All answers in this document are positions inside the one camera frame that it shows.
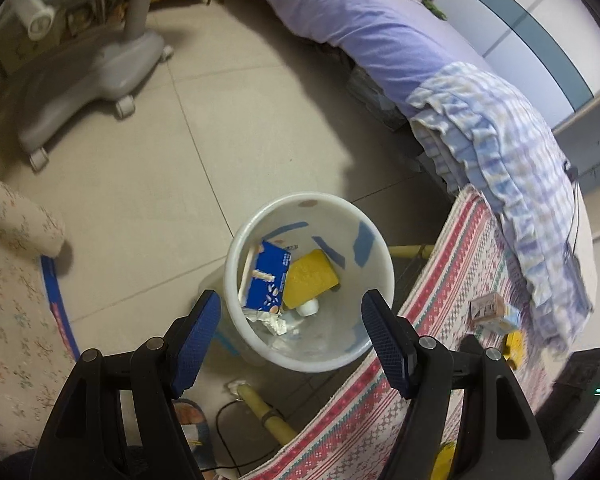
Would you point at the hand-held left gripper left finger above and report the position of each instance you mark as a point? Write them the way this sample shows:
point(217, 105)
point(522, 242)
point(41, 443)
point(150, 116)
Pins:
point(199, 342)

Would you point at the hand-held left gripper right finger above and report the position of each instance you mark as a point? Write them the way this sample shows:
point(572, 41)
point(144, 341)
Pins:
point(386, 347)

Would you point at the small brown white carton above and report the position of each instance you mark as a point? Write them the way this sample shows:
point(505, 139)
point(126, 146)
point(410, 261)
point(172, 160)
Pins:
point(487, 307)

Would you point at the white plastic trash bin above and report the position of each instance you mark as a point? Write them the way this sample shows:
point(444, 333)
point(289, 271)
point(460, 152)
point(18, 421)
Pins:
point(340, 210)

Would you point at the person's foot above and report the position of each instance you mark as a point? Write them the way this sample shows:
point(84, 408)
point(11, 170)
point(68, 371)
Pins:
point(187, 415)

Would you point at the white bottle cap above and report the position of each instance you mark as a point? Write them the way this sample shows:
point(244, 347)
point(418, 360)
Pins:
point(309, 307)

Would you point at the white stick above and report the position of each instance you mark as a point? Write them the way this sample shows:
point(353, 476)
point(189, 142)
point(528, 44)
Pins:
point(247, 270)

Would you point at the bamboo table leg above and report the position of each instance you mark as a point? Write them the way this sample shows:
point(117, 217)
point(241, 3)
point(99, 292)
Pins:
point(410, 251)
point(265, 410)

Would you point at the blue snack box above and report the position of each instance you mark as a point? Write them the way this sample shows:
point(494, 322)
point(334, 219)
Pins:
point(267, 275)

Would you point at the red teal patterned tablecloth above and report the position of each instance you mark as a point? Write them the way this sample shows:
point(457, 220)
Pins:
point(455, 270)

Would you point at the blue slipper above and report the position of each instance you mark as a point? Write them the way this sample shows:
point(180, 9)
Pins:
point(200, 447)

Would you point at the yellow embossed snack packet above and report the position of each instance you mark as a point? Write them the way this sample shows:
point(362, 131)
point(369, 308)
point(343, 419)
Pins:
point(310, 275)

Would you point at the small yellow wrapper piece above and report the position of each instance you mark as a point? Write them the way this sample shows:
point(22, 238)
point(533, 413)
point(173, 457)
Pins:
point(445, 460)

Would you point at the blue hoop strip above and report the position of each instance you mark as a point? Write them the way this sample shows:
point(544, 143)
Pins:
point(55, 300)

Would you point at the floral fabric cushion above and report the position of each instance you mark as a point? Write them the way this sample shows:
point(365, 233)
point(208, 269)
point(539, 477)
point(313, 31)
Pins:
point(15, 310)

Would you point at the black electronic box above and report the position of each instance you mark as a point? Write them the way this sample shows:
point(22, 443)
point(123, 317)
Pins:
point(580, 395)

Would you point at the blue plaid blanket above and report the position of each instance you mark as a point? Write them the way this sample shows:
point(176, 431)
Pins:
point(505, 135)

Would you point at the purple bed sheet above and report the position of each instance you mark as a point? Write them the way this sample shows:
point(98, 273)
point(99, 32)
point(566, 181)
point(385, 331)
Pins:
point(360, 25)

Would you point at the small green toy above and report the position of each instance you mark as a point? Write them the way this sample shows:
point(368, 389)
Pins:
point(434, 8)

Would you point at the white blue wardrobe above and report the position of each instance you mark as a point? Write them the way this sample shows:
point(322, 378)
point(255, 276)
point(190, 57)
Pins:
point(530, 25)

